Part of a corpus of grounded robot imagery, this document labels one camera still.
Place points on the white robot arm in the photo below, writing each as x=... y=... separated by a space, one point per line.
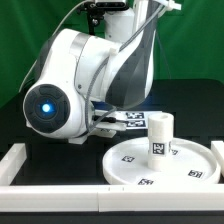
x=74 y=69

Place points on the white sheet with markers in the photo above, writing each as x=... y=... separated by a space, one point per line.
x=133 y=120

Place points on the white cross-shaped table base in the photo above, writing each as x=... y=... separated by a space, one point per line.
x=97 y=132

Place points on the white left fence bar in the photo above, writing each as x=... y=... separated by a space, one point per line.
x=11 y=163

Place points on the white round table top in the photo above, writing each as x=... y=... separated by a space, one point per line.
x=190 y=162

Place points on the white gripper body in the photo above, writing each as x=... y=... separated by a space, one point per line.
x=108 y=120

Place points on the white front fence bar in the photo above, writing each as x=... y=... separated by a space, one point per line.
x=103 y=198

